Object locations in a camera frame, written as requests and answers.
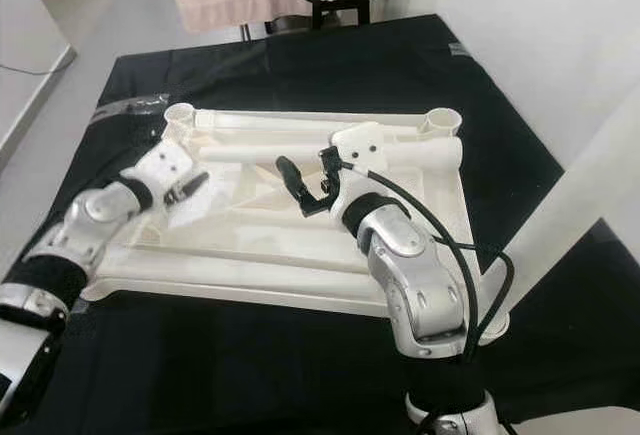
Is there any white plastic table top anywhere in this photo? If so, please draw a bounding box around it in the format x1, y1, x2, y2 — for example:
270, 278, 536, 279
78, 103, 511, 318

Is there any black tablecloth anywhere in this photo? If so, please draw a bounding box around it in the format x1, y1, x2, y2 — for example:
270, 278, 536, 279
0, 13, 640, 435

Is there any clear tape strip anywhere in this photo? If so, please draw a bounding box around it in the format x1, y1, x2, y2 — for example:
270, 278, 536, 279
95, 93, 171, 121

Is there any black stool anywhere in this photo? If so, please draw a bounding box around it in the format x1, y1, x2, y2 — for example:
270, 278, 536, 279
298, 0, 386, 31

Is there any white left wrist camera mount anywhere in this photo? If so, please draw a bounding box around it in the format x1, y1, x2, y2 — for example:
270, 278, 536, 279
138, 139, 199, 214

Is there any long thin black wall cable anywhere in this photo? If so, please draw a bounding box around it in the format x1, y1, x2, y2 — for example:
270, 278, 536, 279
0, 58, 69, 78

